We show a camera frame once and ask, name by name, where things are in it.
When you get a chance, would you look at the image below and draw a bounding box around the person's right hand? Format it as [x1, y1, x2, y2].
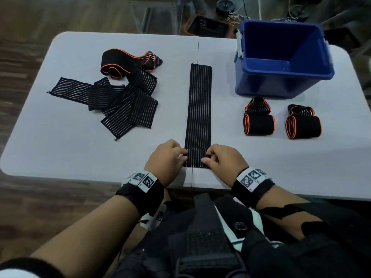
[200, 144, 250, 188]

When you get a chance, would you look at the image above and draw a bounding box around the person's left hand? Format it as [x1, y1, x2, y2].
[144, 139, 188, 188]

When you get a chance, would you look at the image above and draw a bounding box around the blue plastic bin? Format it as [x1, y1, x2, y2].
[234, 19, 335, 99]

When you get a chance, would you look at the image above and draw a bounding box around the person's right forearm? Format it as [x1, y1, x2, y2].
[256, 185, 322, 241]

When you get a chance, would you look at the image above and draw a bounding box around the person's left forearm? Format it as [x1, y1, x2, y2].
[30, 195, 141, 278]

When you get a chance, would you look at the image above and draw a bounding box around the person's black chest harness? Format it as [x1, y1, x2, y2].
[110, 193, 371, 278]

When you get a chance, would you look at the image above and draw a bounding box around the person's black white sleeve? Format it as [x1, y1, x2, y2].
[0, 257, 66, 278]

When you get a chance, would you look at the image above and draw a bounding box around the black basket orange rim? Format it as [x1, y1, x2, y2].
[183, 15, 236, 39]

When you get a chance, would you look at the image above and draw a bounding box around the low wooden table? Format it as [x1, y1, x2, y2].
[127, 0, 183, 34]

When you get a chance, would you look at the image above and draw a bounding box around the red-seat stool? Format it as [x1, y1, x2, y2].
[216, 0, 236, 14]

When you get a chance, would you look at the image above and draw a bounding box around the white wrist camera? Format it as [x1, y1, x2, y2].
[140, 203, 167, 231]

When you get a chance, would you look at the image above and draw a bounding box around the white cord coil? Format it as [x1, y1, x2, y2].
[226, 11, 250, 26]

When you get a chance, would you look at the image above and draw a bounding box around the large wall mirror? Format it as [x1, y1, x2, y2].
[258, 0, 371, 93]

